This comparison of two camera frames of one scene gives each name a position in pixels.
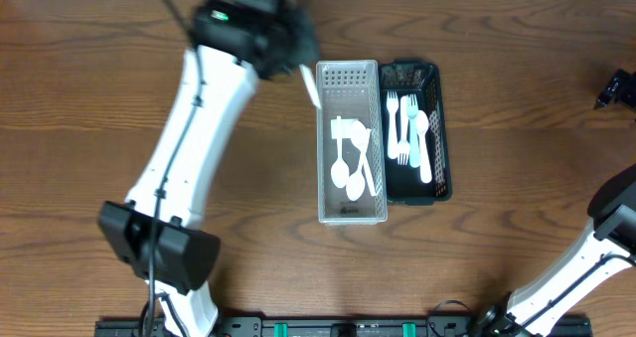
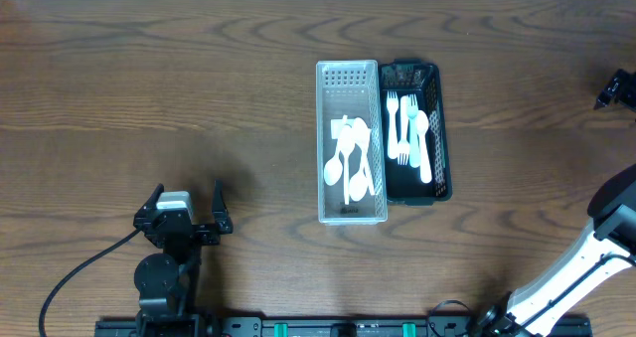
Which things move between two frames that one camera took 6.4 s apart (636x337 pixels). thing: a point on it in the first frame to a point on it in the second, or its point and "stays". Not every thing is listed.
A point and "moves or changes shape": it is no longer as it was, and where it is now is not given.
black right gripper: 623,84 stays
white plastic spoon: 356,183 stays
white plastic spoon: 421,124 stays
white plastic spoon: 340,172 moves or changes shape
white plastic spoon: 359,136 stays
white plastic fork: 393,139 stays
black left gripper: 296,52 to 200,231
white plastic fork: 412,112 stays
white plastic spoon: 311,85 to 346,142
